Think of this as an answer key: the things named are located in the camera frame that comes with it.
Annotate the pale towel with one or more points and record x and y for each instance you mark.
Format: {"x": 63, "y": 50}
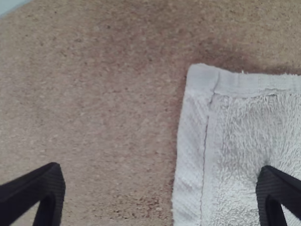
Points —
{"x": 235, "y": 141}

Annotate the cork mat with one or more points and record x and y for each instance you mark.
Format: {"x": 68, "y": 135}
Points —
{"x": 94, "y": 94}

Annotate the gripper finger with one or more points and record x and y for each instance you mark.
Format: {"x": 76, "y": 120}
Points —
{"x": 26, "y": 193}
{"x": 270, "y": 186}

